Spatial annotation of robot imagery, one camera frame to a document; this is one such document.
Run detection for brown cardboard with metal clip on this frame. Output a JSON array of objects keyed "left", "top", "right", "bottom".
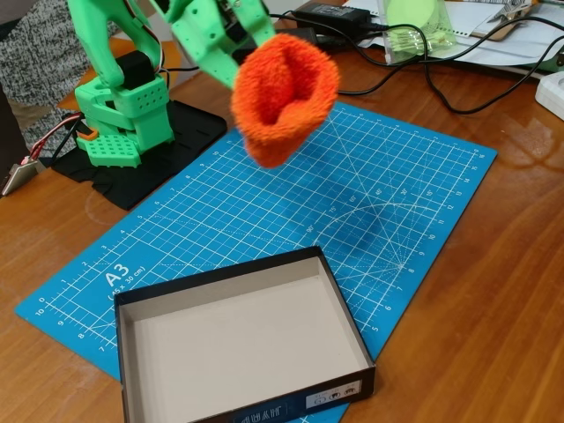
[{"left": 470, "top": 0, "right": 537, "bottom": 41}]

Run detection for black power cord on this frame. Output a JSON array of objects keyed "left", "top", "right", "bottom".
[{"left": 316, "top": 26, "right": 564, "bottom": 115}]

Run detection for slim black power adapter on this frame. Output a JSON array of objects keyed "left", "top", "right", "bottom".
[{"left": 291, "top": 1, "right": 374, "bottom": 28}]

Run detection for white plastic device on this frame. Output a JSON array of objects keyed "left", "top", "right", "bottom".
[{"left": 534, "top": 70, "right": 564, "bottom": 122}]

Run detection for clear bag with green items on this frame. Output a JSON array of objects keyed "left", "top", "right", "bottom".
[{"left": 379, "top": 0, "right": 459, "bottom": 66}]

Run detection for grey speckled fabric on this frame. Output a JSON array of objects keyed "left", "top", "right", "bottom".
[{"left": 0, "top": 0, "right": 96, "bottom": 153}]

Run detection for orange fuzzy sock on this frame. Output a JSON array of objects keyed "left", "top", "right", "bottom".
[{"left": 231, "top": 34, "right": 341, "bottom": 169}]

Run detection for black power adapter blue light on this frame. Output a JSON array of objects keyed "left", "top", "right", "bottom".
[{"left": 273, "top": 26, "right": 330, "bottom": 46}]

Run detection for blue A3 cutting mat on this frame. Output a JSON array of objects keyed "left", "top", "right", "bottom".
[{"left": 13, "top": 101, "right": 499, "bottom": 423}]

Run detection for long looping black cable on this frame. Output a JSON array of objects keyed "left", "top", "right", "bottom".
[{"left": 268, "top": 11, "right": 564, "bottom": 96}]

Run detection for black-rimmed cardboard box tray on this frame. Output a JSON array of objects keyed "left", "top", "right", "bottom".
[{"left": 113, "top": 245, "right": 377, "bottom": 423}]

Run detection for white red black servo wire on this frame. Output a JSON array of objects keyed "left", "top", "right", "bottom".
[{"left": 118, "top": 0, "right": 167, "bottom": 74}]

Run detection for black base mat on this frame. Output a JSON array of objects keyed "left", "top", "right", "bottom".
[{"left": 50, "top": 99, "right": 229, "bottom": 212}]

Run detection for small silver circuit board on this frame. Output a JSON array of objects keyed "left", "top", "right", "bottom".
[{"left": 1, "top": 158, "right": 46, "bottom": 197}]

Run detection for red and black wires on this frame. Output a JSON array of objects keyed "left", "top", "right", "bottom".
[{"left": 28, "top": 112, "right": 87, "bottom": 160}]

